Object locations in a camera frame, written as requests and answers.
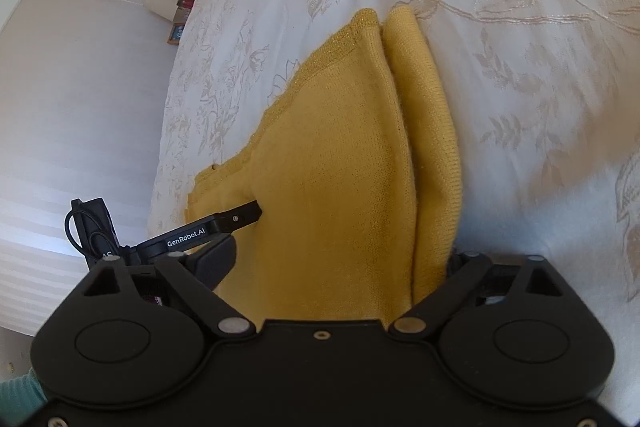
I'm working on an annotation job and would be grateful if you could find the white table lamp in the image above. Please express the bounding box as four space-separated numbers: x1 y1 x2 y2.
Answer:
144 0 186 20

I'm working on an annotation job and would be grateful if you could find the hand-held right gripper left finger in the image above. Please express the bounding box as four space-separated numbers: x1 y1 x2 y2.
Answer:
81 236 256 340

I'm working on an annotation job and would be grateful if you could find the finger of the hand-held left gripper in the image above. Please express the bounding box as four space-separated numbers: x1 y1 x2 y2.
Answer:
215 200 264 234

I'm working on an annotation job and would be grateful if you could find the yellow knit sweater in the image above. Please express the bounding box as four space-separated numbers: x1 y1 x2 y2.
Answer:
186 6 462 331

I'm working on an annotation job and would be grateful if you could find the black cable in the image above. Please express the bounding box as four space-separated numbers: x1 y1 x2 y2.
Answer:
64 201 117 259

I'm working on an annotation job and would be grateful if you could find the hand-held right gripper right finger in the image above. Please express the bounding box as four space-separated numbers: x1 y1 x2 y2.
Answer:
389 251 564 339

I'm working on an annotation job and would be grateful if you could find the white embroidered bedspread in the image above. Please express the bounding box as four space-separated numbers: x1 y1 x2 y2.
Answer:
146 0 640 415

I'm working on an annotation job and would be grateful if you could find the person's left forearm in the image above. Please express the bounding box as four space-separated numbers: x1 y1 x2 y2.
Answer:
0 368 48 427

